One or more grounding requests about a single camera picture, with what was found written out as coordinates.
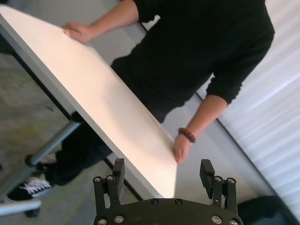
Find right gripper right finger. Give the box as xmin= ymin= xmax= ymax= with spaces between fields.
xmin=199 ymin=159 xmax=238 ymax=210

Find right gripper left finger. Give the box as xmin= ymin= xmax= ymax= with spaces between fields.
xmin=93 ymin=158 xmax=126 ymax=211

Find white rectangular table top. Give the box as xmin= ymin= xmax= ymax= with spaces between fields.
xmin=0 ymin=4 xmax=178 ymax=199

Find person left forearm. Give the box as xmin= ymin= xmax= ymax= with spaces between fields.
xmin=185 ymin=95 xmax=228 ymax=141

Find person right forearm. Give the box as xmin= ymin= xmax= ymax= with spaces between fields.
xmin=86 ymin=4 xmax=139 ymax=36

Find person left hand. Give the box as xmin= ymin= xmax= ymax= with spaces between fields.
xmin=172 ymin=135 xmax=191 ymax=164

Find person right hand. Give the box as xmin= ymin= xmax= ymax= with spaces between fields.
xmin=62 ymin=22 xmax=94 ymax=44

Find silver table column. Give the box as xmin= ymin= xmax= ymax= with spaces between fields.
xmin=25 ymin=111 xmax=83 ymax=167

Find black sneaker white laces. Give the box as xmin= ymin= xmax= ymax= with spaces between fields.
xmin=37 ymin=152 xmax=58 ymax=170
xmin=8 ymin=174 xmax=52 ymax=200

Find black bag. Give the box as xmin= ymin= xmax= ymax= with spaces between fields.
xmin=236 ymin=195 xmax=300 ymax=225

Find person black shirt torso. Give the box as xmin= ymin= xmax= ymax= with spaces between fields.
xmin=110 ymin=0 xmax=275 ymax=123

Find dark purple bead bracelet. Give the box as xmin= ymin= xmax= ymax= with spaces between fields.
xmin=179 ymin=132 xmax=195 ymax=144

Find brown wooden bead bracelet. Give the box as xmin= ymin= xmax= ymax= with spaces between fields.
xmin=178 ymin=127 xmax=196 ymax=141

